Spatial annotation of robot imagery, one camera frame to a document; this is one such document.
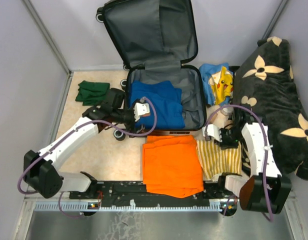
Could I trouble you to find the yellow white striped towel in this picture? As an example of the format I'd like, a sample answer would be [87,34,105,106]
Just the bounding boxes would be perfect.
[196,140,242,181]

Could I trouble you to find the dark green cloth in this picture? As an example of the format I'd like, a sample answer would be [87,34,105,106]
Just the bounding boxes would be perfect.
[75,80,110,106]

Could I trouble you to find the blue garment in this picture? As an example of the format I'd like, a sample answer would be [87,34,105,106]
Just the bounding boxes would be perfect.
[129,80,185,130]

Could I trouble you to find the light blue Pikachu shirt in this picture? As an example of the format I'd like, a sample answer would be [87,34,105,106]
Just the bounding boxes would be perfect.
[199,62,234,106]

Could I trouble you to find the orange cloth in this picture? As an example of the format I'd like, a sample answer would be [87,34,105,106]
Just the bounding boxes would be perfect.
[142,135,204,198]

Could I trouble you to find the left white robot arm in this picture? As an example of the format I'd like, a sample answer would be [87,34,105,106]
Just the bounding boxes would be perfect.
[19,88,149,199]

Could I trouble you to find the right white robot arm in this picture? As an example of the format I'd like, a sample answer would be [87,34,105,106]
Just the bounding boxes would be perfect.
[217,105,292,221]

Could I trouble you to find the small white jar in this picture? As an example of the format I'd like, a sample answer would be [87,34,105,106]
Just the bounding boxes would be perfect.
[213,107,234,128]

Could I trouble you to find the black flower pattern blanket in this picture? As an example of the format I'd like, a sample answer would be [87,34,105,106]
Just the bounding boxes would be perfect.
[232,36,308,181]

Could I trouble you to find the black open suitcase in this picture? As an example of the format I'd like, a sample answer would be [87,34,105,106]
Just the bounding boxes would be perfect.
[95,0,207,136]

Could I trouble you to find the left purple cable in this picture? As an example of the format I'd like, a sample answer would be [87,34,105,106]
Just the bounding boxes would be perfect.
[17,96,159,218]

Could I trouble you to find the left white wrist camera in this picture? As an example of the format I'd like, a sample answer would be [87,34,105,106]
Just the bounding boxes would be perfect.
[133,99,151,122]

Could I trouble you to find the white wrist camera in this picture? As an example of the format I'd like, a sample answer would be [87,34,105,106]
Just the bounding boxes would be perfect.
[133,99,151,122]
[202,124,222,143]

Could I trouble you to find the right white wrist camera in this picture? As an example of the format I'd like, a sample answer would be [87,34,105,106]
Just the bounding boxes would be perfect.
[202,124,222,143]

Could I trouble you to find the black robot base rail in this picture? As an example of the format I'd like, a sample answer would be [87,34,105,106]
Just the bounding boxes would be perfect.
[69,181,233,208]

